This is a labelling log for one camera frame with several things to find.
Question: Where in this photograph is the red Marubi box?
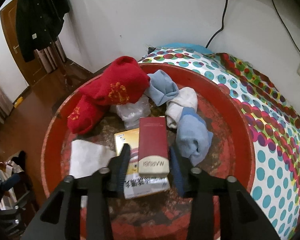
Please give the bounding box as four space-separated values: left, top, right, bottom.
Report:
138 116 170 178

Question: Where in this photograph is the colourful polka dot bedsheet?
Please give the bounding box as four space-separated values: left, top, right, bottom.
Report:
141 46 300 239

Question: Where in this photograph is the white tissue paper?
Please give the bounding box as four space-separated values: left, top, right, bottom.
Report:
69 139 116 178

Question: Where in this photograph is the yellow cartoon box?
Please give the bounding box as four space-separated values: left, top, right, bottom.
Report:
114 127 171 200

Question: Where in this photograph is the blue white sock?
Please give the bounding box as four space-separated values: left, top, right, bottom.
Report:
144 69 179 106
165 87 213 166

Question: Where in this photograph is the red sock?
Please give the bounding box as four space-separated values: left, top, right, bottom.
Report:
80 56 150 106
68 95 109 134

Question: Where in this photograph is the clear plastic bag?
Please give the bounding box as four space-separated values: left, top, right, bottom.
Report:
110 95 151 130

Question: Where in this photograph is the round red tray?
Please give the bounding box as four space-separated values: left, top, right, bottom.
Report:
41 63 255 239

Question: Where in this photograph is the brown wooden door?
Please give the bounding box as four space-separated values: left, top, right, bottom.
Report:
0 0 49 87

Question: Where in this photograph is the dark hanging jacket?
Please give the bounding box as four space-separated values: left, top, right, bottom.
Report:
15 0 70 62

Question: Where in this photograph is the black plug with cable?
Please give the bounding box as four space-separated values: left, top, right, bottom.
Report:
205 0 229 49

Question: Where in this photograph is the thin black cable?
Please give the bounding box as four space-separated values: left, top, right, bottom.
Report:
267 0 300 63

